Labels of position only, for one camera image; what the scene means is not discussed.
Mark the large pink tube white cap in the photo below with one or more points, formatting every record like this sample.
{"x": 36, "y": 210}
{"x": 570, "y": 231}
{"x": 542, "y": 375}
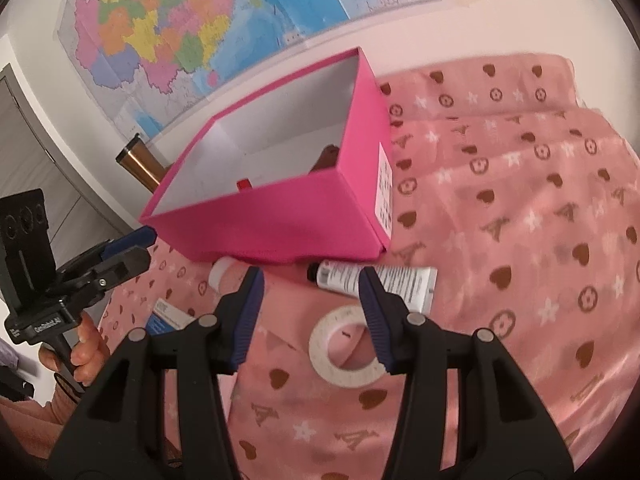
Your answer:
{"x": 227, "y": 275}

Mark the red toy piece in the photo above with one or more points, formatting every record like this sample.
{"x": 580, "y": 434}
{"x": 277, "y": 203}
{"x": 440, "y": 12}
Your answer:
{"x": 243, "y": 185}

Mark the person's left hand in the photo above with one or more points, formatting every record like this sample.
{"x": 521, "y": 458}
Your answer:
{"x": 88, "y": 356}

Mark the colourful wall map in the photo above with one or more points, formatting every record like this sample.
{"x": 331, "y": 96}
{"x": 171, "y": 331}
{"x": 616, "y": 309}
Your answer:
{"x": 147, "y": 62}

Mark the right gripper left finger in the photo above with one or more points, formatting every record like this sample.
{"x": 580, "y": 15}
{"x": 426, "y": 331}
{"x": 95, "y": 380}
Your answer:
{"x": 117, "y": 430}

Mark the left forearm pink sleeve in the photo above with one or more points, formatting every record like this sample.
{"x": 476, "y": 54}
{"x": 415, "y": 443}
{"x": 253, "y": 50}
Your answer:
{"x": 38, "y": 427}

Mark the pink cardboard box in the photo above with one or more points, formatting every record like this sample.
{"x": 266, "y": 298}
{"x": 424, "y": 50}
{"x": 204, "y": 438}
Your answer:
{"x": 272, "y": 138}

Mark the black tracking camera left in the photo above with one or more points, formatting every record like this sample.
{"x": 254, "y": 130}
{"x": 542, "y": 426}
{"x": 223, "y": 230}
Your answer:
{"x": 28, "y": 268}

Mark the white tube black cap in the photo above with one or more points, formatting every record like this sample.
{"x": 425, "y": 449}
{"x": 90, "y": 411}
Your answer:
{"x": 416, "y": 286}

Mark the copper thermos bottle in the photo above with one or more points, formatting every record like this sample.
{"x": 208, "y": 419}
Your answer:
{"x": 139, "y": 161}

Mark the small blue white box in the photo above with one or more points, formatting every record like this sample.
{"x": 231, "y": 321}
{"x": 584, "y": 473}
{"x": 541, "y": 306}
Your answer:
{"x": 165, "y": 318}

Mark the grey door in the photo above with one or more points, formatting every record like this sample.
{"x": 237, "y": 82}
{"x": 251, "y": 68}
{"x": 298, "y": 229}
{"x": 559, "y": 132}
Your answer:
{"x": 78, "y": 219}

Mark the pink patterned cloth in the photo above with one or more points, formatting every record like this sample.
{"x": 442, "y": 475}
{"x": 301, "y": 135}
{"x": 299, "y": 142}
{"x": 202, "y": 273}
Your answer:
{"x": 527, "y": 205}

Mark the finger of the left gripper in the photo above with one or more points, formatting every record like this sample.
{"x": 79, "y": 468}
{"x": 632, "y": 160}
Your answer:
{"x": 143, "y": 237}
{"x": 85, "y": 280}

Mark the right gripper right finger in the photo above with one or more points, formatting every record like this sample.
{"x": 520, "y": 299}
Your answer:
{"x": 467, "y": 411}

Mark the brown back scratcher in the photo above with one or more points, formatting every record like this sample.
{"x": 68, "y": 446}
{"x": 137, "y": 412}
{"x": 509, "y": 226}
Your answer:
{"x": 327, "y": 159}

